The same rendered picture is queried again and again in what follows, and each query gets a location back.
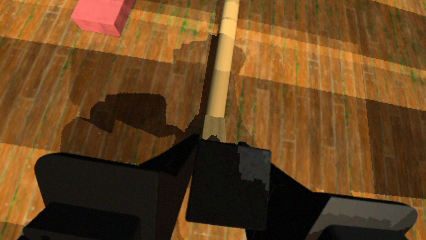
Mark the pink cube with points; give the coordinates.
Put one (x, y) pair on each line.
(102, 16)

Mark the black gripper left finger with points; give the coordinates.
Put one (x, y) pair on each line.
(153, 191)

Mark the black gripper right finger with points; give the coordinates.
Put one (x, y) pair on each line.
(297, 213)

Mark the long wooden-handled scraper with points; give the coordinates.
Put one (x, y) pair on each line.
(230, 183)

